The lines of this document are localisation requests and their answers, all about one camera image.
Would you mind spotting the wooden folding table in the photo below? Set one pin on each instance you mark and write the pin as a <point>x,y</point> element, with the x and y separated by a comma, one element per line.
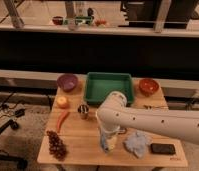
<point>81,138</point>

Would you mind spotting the green plastic tray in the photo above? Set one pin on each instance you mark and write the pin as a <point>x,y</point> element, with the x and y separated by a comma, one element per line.
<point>100,84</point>

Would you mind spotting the black rectangular block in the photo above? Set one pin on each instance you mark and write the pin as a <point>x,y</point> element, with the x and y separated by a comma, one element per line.
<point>166,149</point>

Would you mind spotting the blue sponge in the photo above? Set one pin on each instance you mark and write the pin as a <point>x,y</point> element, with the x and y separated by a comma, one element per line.
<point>104,145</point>

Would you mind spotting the small metal cup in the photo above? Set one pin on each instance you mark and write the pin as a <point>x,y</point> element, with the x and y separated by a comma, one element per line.
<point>83,111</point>

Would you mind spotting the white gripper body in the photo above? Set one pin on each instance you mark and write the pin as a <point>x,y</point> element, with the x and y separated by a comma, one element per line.
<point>107,135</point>

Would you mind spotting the orange carrot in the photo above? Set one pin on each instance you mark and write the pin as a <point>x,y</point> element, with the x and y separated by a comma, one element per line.
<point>61,119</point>

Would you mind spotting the bunch of dark grapes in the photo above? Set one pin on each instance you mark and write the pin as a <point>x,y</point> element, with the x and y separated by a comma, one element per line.
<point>56,146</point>

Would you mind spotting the purple bowl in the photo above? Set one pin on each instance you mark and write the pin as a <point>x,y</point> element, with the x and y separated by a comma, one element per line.
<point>67,82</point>

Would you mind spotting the red bowl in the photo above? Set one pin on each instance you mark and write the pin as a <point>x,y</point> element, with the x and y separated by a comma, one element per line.
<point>148,86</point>

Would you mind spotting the light blue cloth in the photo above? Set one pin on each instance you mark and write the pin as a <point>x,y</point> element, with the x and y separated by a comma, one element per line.
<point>137,143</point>

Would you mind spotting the apple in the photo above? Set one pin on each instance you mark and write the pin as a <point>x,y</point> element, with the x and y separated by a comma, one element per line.
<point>62,102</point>

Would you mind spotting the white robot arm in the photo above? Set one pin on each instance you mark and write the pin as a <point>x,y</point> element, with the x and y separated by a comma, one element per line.
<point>113,114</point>

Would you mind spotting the blue plastic cup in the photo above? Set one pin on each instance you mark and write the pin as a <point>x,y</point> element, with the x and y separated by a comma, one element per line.
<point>108,144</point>

